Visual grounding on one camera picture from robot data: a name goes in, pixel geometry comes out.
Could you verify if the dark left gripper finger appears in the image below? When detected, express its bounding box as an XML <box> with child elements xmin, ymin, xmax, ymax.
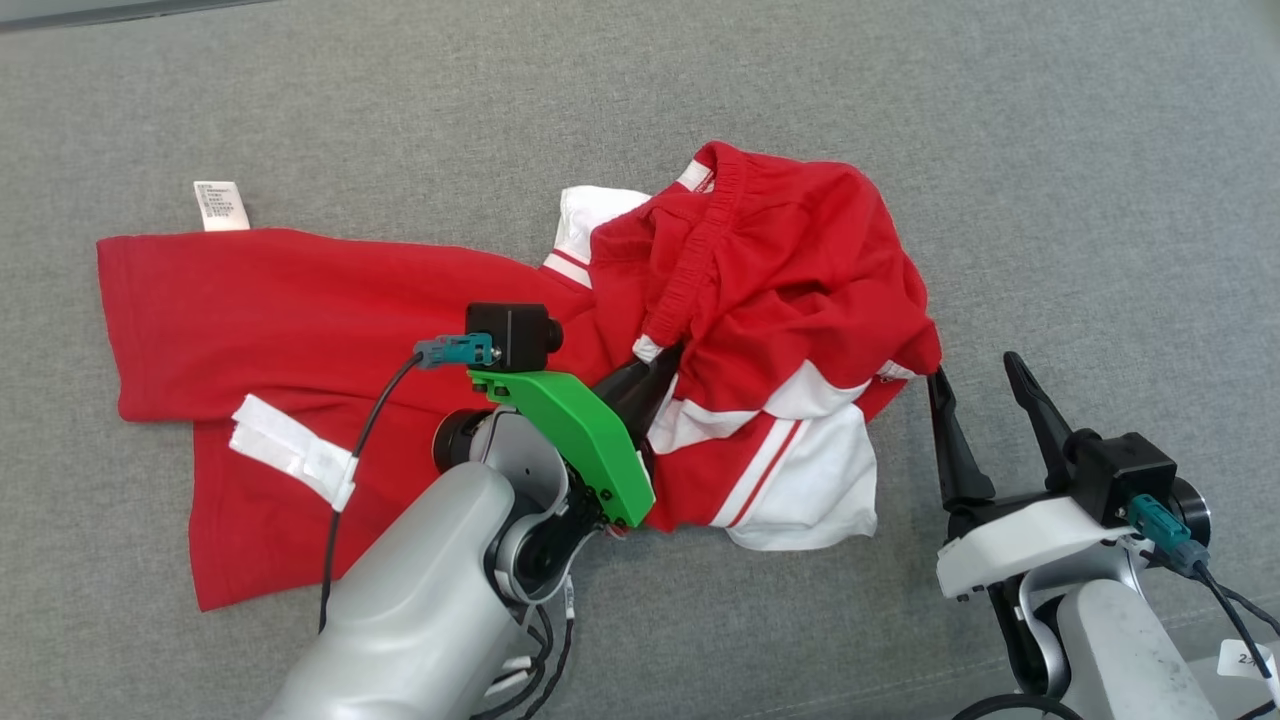
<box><xmin>618</xmin><ymin>342</ymin><xmax>687</xmax><ymax>453</ymax></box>
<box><xmin>596</xmin><ymin>360</ymin><xmax>651</xmax><ymax>419</ymax></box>

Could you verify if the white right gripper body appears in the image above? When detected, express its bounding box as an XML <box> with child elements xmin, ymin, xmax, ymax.
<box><xmin>937</xmin><ymin>496</ymin><xmax>1137</xmax><ymax>602</ymax></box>

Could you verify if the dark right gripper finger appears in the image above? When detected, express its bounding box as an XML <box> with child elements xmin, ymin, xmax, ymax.
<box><xmin>1003</xmin><ymin>351</ymin><xmax>1101</xmax><ymax>492</ymax></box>
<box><xmin>925</xmin><ymin>366</ymin><xmax>997</xmax><ymax>507</ymax></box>

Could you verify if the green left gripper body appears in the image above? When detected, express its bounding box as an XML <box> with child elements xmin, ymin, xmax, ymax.
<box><xmin>468</xmin><ymin>370</ymin><xmax>657</xmax><ymax>530</ymax></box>

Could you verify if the red shorts white band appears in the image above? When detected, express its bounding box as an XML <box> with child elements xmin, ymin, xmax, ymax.
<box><xmin>588</xmin><ymin>140</ymin><xmax>943</xmax><ymax>426</ymax></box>

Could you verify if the red white Bulls jersey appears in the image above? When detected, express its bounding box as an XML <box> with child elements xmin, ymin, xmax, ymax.
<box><xmin>97</xmin><ymin>180</ymin><xmax>879</xmax><ymax>612</ymax></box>

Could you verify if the white printed paper label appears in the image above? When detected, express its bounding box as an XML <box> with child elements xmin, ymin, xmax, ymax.
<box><xmin>1217</xmin><ymin>639</ymin><xmax>1280</xmax><ymax>683</ymax></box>

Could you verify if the teal left camera connector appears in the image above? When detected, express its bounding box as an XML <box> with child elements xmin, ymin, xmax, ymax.
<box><xmin>414</xmin><ymin>335</ymin><xmax>499</xmax><ymax>370</ymax></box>

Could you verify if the teal camera connector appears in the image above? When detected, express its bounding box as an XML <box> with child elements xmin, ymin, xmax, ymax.
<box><xmin>1127</xmin><ymin>494</ymin><xmax>1212</xmax><ymax>580</ymax></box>
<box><xmin>414</xmin><ymin>335</ymin><xmax>499</xmax><ymax>370</ymax></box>

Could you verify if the teal right camera connector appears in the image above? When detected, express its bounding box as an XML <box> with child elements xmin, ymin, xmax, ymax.
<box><xmin>1127</xmin><ymin>494</ymin><xmax>1212</xmax><ymax>580</ymax></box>

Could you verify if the black looped cable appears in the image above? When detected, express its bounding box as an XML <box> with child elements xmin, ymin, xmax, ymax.
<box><xmin>950</xmin><ymin>692</ymin><xmax>1087</xmax><ymax>720</ymax></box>

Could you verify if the black left camera cable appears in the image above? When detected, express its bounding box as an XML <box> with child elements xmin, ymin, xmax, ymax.
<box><xmin>317</xmin><ymin>352</ymin><xmax>427</xmax><ymax>634</ymax></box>

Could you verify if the black camera cable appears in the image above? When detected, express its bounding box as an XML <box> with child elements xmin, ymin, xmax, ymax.
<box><xmin>317</xmin><ymin>352</ymin><xmax>427</xmax><ymax>634</ymax></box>
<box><xmin>1190</xmin><ymin>565</ymin><xmax>1280</xmax><ymax>696</ymax></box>

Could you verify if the black right camera cable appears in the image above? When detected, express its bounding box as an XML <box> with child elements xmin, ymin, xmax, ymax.
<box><xmin>1190</xmin><ymin>565</ymin><xmax>1280</xmax><ymax>696</ymax></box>

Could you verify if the black left arm cable bundle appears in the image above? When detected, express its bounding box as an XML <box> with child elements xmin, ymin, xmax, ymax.
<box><xmin>470</xmin><ymin>575</ymin><xmax>578</xmax><ymax>720</ymax></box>

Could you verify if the white tape cable tag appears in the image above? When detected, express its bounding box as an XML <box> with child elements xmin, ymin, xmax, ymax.
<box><xmin>229</xmin><ymin>394</ymin><xmax>358</xmax><ymax>513</ymax></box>

